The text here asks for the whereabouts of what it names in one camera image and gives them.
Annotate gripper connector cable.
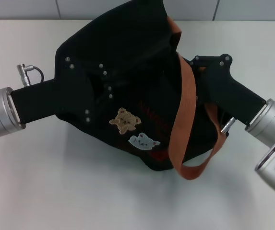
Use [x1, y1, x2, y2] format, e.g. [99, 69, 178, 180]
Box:
[220, 116, 236, 134]
[16, 63, 44, 86]

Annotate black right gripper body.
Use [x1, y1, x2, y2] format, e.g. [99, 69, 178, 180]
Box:
[198, 54, 266, 126]

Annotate left gripper connector cable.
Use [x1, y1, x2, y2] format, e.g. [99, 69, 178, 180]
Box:
[16, 63, 44, 86]

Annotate right gripper connector cable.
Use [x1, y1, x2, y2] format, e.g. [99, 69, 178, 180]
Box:
[220, 116, 236, 134]

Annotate black food bag orange straps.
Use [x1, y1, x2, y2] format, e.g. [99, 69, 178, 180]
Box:
[55, 0, 229, 181]

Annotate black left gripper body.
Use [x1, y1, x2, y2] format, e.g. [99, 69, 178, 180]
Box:
[10, 56, 95, 125]

